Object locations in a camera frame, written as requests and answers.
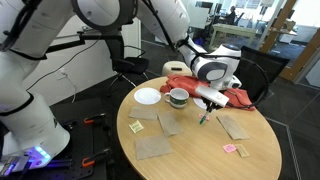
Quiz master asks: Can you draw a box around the red cloth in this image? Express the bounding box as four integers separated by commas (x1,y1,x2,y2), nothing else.
159,73,257,112

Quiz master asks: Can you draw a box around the white wall outlet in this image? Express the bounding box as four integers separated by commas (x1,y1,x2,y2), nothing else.
55,68,68,80

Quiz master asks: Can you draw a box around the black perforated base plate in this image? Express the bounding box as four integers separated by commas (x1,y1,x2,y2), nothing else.
0,123,111,180

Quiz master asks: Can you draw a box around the wooden post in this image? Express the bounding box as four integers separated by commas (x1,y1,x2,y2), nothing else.
259,0,298,54

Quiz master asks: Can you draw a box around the white mug with green band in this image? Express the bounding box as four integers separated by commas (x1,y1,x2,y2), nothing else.
163,87,190,109

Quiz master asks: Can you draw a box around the pink sticky note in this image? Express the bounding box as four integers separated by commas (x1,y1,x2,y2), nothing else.
222,143,238,154

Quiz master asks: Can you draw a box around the black mesh chair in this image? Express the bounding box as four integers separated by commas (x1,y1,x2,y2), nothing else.
233,45,291,106

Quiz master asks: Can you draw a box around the blue bag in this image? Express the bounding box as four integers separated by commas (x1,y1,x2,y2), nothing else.
194,37,205,48

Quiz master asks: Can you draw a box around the seated person in background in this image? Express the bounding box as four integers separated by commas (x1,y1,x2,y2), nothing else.
224,5,237,25

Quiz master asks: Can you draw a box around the brown paper napkin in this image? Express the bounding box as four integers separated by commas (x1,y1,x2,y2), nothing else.
216,114,251,141
128,105,160,121
157,110,185,137
134,134,174,161

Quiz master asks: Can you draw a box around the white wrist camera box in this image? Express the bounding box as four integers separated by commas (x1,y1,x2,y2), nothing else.
194,84,231,108

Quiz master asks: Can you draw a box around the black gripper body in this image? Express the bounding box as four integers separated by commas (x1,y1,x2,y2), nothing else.
205,100,219,109

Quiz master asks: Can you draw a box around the black office swivel chair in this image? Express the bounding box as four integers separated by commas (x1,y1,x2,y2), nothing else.
106,31,150,98

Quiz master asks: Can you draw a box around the pale green background table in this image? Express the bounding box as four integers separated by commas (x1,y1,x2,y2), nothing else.
208,23,258,51

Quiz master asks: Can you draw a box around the orange handled black clamp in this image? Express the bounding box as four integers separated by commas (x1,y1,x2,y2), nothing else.
81,148,114,168
83,113,109,126

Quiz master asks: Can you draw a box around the tan sachet packet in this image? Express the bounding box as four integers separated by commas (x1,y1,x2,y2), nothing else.
234,143,250,159

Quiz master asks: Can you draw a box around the yellow sachet packet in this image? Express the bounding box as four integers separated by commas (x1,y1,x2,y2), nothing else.
128,120,145,135

